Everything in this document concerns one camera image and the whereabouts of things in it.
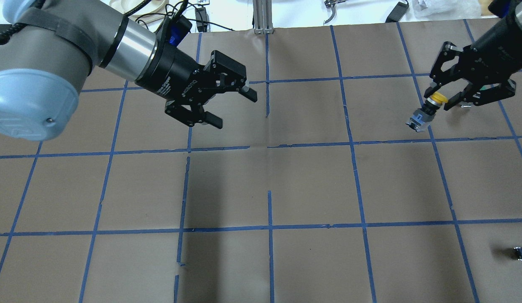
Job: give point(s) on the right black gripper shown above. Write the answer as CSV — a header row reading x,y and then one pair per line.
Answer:
x,y
500,45

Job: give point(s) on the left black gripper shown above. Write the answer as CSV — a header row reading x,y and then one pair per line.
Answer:
x,y
173,72

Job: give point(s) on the yellow push button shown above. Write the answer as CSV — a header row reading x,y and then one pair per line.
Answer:
x,y
421,118

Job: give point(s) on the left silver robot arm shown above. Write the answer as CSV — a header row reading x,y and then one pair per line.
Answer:
x,y
52,46

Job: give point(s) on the clear plastic bag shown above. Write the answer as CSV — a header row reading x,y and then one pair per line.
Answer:
x,y
446,9

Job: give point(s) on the wooden cutting board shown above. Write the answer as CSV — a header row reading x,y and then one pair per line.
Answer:
x,y
485,12

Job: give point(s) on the black power adapter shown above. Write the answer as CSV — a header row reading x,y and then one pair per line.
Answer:
x,y
398,12

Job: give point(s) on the beige tray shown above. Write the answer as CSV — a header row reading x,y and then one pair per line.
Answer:
x,y
154,11

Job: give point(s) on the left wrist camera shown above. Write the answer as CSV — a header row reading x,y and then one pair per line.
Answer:
x,y
173,32

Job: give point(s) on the aluminium frame post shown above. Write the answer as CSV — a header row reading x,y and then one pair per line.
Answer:
x,y
262,17

